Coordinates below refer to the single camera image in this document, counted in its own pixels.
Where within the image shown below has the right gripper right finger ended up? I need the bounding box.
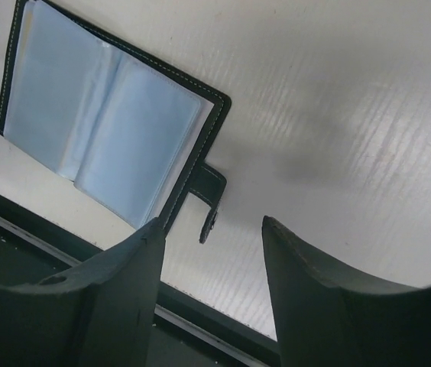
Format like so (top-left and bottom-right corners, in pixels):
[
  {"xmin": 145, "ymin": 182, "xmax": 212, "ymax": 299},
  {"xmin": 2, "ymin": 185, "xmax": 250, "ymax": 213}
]
[{"xmin": 261, "ymin": 216, "xmax": 431, "ymax": 366}]

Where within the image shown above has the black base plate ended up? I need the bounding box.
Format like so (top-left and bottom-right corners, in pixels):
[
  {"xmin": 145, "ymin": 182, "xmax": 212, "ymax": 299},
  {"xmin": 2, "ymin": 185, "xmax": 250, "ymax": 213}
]
[{"xmin": 0, "ymin": 195, "xmax": 280, "ymax": 366}]

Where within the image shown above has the black leather card holder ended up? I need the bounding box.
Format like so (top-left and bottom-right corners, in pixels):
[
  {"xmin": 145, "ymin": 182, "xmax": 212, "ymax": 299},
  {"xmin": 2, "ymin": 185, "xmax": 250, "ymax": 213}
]
[{"xmin": 0, "ymin": 1, "xmax": 232, "ymax": 242}]

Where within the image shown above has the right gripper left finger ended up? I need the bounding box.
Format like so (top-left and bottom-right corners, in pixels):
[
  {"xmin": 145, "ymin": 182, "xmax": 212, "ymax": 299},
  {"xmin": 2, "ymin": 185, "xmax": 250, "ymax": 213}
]
[{"xmin": 0, "ymin": 219, "xmax": 165, "ymax": 366}]

